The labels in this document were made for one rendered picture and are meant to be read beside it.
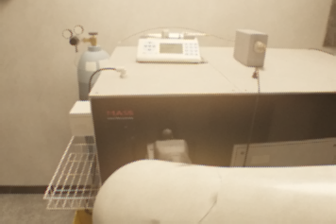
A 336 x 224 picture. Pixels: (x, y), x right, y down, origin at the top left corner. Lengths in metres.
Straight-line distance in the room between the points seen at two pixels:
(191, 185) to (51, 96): 1.81
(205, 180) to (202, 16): 1.60
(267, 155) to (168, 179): 0.62
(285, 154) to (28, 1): 1.73
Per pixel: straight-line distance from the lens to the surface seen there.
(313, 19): 2.15
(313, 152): 0.89
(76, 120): 0.99
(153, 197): 0.19
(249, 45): 0.90
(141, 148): 0.67
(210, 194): 0.17
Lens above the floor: 1.65
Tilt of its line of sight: 22 degrees down
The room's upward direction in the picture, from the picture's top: 1 degrees clockwise
